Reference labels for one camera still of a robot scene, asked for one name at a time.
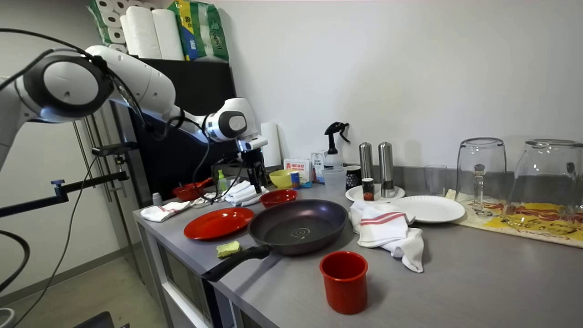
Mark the large white plate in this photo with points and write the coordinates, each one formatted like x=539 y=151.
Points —
x=430 y=209

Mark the grey metal stand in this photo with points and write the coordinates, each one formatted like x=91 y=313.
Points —
x=100 y=149

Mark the crumpled white cloth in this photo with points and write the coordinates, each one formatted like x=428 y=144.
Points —
x=159 y=211

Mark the yellow-green sponge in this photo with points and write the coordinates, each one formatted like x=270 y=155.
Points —
x=228 y=248

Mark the grey counter cabinet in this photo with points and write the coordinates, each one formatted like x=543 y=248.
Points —
x=182 y=284

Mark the black frying pan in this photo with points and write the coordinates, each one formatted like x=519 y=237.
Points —
x=297 y=227

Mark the steel shaker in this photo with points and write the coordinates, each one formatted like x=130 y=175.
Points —
x=365 y=158
x=386 y=164

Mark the small green bottle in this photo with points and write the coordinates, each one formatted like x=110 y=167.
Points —
x=222 y=182

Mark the green packaged goods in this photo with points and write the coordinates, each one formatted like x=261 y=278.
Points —
x=202 y=29

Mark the toilet paper pack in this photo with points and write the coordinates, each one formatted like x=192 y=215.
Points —
x=110 y=23

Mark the black boom with blue clamp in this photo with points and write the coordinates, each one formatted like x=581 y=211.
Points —
x=37 y=202

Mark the white towel with red stripe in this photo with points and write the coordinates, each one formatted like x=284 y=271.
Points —
x=383 y=229

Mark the small white plate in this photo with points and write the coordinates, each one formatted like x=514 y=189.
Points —
x=354 y=193

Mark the red cup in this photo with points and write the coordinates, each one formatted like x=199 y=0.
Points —
x=345 y=284

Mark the white first aid kit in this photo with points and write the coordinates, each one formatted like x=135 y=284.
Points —
x=295 y=167

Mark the pack of paper towels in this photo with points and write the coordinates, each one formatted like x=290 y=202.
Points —
x=150 y=32

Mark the black floor object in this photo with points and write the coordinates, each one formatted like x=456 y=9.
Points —
x=93 y=320

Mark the grey tray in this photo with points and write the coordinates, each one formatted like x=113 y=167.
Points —
x=221 y=169

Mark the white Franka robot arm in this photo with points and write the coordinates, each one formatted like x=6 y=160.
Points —
x=133 y=78

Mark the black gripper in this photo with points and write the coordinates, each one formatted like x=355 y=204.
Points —
x=250 y=162

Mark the small dark spice jar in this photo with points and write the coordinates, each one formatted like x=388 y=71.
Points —
x=368 y=189

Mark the white paper towel roll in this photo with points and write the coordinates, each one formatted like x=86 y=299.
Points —
x=273 y=145

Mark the red plate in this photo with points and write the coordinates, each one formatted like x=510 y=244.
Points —
x=219 y=224

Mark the white towel with blue stripes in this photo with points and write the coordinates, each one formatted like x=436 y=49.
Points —
x=237 y=195

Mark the small grey bottle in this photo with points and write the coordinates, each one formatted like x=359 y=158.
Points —
x=157 y=198

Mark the spray bottle with black nozzle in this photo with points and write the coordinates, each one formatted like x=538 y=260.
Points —
x=332 y=160

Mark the yellow-green bowl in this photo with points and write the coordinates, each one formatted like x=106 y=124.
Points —
x=281 y=178

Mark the yellow patterned placemat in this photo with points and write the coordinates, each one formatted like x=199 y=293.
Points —
x=534 y=226

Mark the upturned clear wine glass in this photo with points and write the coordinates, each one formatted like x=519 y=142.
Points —
x=481 y=166

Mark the red bowl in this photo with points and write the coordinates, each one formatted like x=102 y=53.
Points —
x=279 y=198

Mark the small white printed box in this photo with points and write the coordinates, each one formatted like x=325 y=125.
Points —
x=317 y=164

